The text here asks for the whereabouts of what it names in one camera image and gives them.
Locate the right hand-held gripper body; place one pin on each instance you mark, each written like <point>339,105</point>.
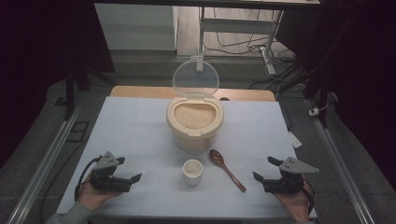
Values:
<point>286,182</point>

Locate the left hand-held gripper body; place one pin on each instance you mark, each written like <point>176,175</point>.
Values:
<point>106,179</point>

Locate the brown wooden spoon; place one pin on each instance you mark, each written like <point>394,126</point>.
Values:
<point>217,157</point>

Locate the white cup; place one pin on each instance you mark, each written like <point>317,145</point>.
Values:
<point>192,174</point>

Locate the beige rice container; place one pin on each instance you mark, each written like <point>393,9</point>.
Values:
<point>193,140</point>

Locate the rice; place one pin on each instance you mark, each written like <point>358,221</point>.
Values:
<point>195,115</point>

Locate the person's right hand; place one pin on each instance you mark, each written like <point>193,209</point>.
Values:
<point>294,205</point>

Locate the person's left hand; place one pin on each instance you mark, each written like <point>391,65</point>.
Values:
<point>90,199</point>

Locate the white paper tag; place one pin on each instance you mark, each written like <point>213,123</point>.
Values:
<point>294,140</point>

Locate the white table cover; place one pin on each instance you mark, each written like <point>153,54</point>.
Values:
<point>134,130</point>

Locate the small white box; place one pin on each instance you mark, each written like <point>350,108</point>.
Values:
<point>313,112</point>

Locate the black stand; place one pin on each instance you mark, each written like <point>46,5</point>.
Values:
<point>70,93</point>
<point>323,102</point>

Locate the black table grommet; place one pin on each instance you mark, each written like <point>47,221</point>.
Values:
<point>224,99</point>

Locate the clear round container lid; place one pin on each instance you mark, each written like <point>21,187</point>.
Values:
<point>195,77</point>

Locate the white cabinet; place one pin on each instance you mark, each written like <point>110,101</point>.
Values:
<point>134,28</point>

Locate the black floor frame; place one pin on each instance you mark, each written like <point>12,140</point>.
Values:
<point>72,137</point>

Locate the metal rail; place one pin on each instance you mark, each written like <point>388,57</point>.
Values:
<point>336,155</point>
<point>40,174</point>

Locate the white desk frame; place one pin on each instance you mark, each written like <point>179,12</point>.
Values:
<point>236,25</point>

